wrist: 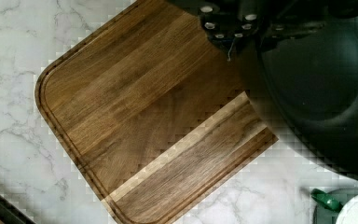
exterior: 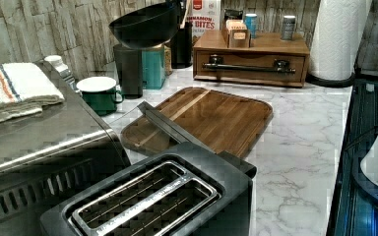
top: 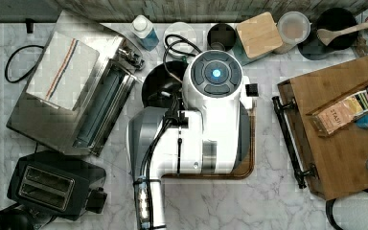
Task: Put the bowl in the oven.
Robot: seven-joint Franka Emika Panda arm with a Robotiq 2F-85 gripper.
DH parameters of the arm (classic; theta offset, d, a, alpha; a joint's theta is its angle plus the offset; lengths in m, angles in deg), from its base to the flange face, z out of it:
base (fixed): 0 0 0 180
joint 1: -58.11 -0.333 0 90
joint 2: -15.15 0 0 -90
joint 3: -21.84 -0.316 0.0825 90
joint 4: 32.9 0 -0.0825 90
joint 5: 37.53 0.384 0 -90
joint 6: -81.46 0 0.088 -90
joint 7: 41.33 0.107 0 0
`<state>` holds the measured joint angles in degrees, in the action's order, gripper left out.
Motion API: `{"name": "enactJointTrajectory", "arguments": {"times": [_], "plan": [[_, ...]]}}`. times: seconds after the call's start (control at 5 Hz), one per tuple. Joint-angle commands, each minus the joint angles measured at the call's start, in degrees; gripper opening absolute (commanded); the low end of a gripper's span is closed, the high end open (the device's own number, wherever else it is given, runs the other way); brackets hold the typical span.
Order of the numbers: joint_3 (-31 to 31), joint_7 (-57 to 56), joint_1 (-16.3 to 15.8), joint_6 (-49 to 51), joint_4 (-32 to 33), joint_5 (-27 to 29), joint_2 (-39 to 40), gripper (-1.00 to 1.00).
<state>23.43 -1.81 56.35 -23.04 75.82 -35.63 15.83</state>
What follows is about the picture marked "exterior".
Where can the silver grey can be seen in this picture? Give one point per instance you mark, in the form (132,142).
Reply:
(288,27)

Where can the blue can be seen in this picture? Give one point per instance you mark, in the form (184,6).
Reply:
(250,21)

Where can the black drying mat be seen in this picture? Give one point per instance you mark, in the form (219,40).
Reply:
(354,210)

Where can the stainless steel toaster oven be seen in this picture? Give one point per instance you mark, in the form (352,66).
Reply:
(49,157)

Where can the black canister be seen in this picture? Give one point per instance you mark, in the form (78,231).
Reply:
(129,71)

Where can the small wooden tea box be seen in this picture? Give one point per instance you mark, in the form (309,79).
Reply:
(236,34)

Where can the black two-slot toaster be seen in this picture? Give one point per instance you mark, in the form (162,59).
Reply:
(185,190)

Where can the teal canister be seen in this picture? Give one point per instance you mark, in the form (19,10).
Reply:
(153,67)

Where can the white paper towel roll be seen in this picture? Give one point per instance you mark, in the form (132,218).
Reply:
(336,38)

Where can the green enamel mug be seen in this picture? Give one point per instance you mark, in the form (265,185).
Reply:
(101,94)

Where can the wooden drawer box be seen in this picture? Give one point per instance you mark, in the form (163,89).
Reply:
(268,61)

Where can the black utensil holder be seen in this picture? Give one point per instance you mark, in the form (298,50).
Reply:
(181,48)

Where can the black paper towel holder base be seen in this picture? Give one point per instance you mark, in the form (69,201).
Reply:
(329,83)

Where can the cinnamon bites cereal box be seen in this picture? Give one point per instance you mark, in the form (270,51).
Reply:
(204,15)

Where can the black bowl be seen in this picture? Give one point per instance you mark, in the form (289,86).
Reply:
(149,26)

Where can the white-capped shaker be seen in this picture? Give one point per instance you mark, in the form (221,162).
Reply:
(63,70)

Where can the dark packet behind tea box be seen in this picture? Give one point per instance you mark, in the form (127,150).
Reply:
(230,14)

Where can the folded striped kitchen towel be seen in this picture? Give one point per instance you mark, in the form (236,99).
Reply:
(25,90)

